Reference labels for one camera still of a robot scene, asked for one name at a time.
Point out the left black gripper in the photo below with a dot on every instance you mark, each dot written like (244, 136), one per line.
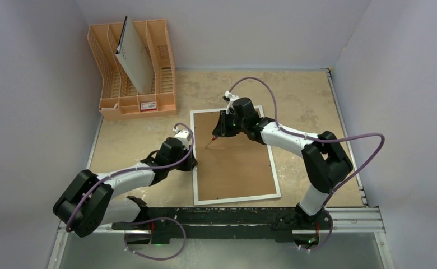
(190, 162)

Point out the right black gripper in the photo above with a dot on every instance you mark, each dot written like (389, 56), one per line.
(221, 128)

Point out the blue handled screwdriver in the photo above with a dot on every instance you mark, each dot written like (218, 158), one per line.
(212, 140)

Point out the white picture frame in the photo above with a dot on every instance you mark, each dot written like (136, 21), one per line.
(232, 169)

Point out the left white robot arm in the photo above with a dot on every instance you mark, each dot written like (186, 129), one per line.
(87, 201)

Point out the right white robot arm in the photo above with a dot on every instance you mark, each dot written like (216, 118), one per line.
(326, 162)

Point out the small red white box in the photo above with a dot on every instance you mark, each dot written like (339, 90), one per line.
(148, 106)

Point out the orange plastic file organizer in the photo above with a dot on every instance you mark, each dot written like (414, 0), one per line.
(119, 98)

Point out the white board in organizer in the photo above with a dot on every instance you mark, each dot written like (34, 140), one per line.
(134, 58)

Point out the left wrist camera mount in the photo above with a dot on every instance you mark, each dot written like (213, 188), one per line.
(183, 135)

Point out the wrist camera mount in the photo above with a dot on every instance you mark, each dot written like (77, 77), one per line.
(229, 97)
(183, 135)

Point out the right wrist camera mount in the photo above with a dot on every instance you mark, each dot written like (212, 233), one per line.
(229, 97)

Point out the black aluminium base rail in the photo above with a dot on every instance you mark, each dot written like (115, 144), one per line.
(281, 224)

